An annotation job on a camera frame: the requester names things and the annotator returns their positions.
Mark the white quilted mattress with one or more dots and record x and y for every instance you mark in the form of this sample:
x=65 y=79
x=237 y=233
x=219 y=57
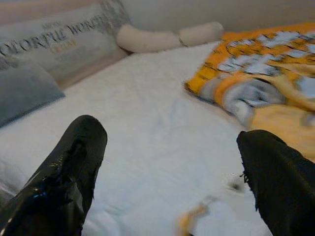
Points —
x=147 y=123

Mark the long cream bolster cushion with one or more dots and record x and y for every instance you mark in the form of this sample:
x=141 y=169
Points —
x=145 y=39

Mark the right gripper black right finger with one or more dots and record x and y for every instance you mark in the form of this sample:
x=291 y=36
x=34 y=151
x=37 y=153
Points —
x=283 y=184

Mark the grey pillow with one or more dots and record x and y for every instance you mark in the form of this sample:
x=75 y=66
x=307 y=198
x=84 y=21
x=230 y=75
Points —
x=24 y=91

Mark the short cream bolster cushion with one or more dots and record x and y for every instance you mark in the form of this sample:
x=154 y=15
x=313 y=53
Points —
x=201 y=33

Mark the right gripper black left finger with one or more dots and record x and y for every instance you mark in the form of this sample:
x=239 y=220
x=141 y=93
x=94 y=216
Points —
x=61 y=184

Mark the yellow cartoon print blanket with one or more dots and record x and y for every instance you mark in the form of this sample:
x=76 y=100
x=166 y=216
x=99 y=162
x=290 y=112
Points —
x=258 y=56

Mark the grey printed headboard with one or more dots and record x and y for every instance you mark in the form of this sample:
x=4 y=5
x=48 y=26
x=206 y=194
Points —
x=61 y=41

